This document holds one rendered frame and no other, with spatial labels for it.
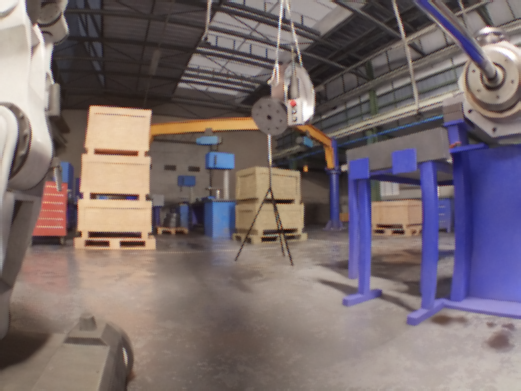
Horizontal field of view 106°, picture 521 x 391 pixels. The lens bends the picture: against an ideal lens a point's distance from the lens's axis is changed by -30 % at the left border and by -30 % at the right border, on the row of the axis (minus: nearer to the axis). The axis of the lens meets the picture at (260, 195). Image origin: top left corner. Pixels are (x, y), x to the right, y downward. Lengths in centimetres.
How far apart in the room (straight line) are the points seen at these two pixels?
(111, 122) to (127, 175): 86
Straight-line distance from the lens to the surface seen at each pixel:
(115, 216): 420
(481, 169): 167
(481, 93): 145
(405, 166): 141
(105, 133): 444
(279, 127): 139
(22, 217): 62
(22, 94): 56
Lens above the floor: 50
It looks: 4 degrees up
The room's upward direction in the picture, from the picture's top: straight up
